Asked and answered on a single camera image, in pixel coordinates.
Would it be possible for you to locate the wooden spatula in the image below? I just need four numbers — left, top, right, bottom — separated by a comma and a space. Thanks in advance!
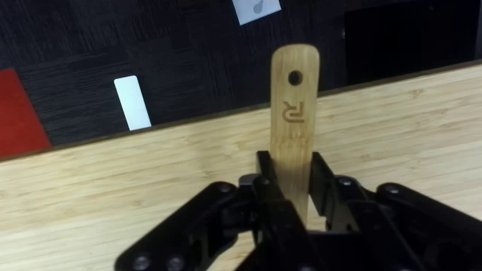
270, 42, 321, 230

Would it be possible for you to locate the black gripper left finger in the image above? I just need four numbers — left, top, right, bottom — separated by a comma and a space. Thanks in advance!
114, 149, 309, 271

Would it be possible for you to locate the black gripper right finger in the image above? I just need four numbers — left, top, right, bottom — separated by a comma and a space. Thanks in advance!
308, 151, 482, 271

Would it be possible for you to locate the white floor label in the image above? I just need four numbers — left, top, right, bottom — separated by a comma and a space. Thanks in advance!
114, 74, 154, 132
231, 0, 284, 27

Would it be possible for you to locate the red floor mat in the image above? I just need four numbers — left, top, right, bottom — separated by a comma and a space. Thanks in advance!
0, 68, 53, 160

